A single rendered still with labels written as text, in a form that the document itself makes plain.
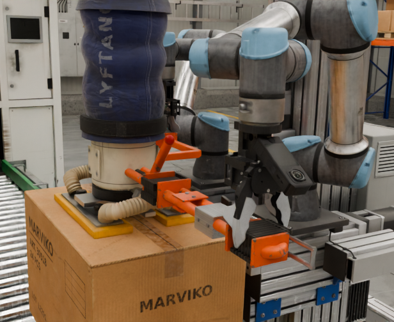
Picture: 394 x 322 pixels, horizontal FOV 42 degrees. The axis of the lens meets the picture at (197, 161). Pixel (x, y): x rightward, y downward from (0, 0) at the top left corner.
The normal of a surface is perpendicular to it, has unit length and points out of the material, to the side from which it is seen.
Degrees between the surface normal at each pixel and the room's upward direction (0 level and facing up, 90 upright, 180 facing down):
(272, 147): 32
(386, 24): 90
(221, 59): 89
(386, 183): 90
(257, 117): 90
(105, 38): 109
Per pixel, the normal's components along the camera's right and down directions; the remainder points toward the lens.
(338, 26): -0.47, 0.52
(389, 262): 0.47, 0.21
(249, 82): -0.66, 0.17
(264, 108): -0.01, 0.23
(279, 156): 0.32, -0.72
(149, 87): 0.75, -0.10
